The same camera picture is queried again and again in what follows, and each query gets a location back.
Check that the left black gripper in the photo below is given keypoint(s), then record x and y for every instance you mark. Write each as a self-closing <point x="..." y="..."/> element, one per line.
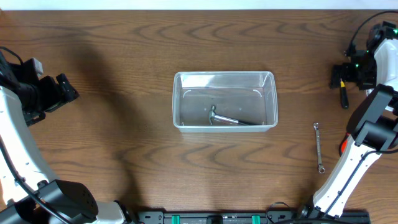
<point x="58" y="93"/>

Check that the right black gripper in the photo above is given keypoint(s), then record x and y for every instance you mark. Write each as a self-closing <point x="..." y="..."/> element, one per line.
<point x="342" y="74"/>

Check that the yellow black screwdriver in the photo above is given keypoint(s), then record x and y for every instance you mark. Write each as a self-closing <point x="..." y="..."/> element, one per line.
<point x="343" y="96"/>

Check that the small steel claw hammer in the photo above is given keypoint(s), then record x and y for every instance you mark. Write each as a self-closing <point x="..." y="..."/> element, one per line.
<point x="213" y="116"/>

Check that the clear plastic storage container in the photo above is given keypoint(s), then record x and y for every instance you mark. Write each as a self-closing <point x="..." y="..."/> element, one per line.
<point x="244" y="95"/>

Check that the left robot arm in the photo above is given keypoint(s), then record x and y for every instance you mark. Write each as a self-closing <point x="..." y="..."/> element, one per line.
<point x="32" y="191"/>

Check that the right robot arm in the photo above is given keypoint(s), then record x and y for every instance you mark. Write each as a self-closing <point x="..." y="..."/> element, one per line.
<point x="369" y="134"/>

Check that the red handled pliers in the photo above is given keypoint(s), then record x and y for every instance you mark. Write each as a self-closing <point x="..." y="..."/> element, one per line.
<point x="343" y="144"/>

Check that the silver ring wrench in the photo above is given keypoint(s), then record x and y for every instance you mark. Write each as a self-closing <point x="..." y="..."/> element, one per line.
<point x="321" y="168"/>

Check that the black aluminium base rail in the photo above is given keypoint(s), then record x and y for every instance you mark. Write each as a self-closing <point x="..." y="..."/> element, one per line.
<point x="273" y="216"/>

